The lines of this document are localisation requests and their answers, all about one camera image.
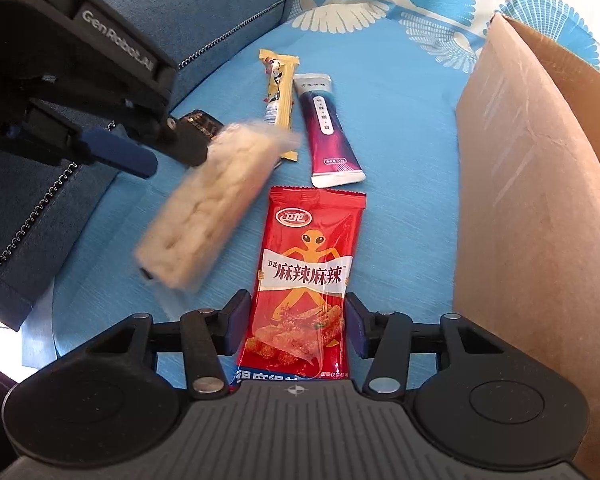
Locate brown cardboard box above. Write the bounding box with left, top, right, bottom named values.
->
left=452, top=12, right=600, bottom=480

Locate blue fabric sofa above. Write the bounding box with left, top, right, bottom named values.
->
left=0, top=0, right=297, bottom=332

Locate maroon white tube packet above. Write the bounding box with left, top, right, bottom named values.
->
left=292, top=74, right=367, bottom=189

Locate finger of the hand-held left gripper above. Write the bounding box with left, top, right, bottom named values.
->
left=150, top=112, right=217, bottom=169
left=0, top=102, right=159, bottom=179

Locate dark brown snack packet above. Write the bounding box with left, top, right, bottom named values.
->
left=177, top=109, right=226, bottom=143

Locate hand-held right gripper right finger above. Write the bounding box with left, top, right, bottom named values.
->
left=345, top=291, right=513, bottom=397

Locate clear rice cracker packet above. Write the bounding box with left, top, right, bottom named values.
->
left=132, top=120, right=303, bottom=306

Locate yellow snack stick packet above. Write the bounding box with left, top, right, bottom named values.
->
left=257, top=49, right=301, bottom=163

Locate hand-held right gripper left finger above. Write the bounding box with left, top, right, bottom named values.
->
left=80, top=289, right=253, bottom=402

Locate red snack packet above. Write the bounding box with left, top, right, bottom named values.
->
left=230, top=185, right=368, bottom=386

